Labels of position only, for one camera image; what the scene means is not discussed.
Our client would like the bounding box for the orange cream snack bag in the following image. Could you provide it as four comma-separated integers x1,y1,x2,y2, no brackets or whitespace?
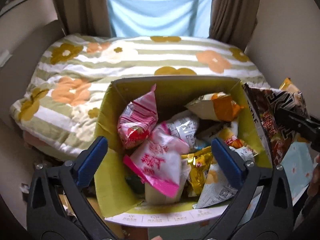
199,125,259,156

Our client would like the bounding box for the brown curtain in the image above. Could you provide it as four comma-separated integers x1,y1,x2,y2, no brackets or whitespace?
53,0,111,37
209,0,260,50

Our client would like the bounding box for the grey white printed bag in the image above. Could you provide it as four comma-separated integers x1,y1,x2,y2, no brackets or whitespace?
193,164,237,209

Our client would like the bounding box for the pink white snack bag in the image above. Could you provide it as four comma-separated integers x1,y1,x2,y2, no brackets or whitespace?
123,123,189,198

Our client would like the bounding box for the person right hand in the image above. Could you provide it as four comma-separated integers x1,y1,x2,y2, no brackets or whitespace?
307,154,320,197

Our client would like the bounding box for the chiffon cake packet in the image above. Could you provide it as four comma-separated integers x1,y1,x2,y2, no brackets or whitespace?
185,92,244,122

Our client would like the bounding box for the floral striped quilt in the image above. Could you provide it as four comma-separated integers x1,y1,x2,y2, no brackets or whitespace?
10,34,267,160

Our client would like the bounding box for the left brown curtain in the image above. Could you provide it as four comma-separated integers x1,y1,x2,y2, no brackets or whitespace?
53,0,111,37

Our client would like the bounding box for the yellow gold candy bag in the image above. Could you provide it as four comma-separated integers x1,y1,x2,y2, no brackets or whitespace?
181,146,213,197

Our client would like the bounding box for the blue white snack bag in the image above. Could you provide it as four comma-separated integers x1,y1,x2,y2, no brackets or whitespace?
165,110,200,152

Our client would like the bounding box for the dark brown noodle bag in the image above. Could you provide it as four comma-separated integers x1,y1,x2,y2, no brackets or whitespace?
242,78,310,165

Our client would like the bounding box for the yellow-green cardboard box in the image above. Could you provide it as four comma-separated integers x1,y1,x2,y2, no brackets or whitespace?
94,75,271,228

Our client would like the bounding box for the person left hand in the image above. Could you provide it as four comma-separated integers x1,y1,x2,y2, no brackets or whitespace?
151,236,163,240

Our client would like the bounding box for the light blue window cloth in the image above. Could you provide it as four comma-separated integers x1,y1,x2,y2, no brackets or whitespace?
107,0,213,38

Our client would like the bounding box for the right brown curtain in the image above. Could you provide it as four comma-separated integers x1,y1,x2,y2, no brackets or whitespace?
209,0,260,50

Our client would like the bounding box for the pink striped snack bag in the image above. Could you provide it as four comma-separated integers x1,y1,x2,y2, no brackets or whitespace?
117,84,158,149

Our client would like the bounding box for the grey bed headboard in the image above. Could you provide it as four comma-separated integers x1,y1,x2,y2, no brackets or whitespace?
1,20,64,130

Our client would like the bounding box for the white translucent packet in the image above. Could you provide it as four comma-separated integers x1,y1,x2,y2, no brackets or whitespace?
145,183,185,205

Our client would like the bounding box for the light blue daisy tablecloth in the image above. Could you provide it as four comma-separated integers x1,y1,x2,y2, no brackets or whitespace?
147,141,315,240

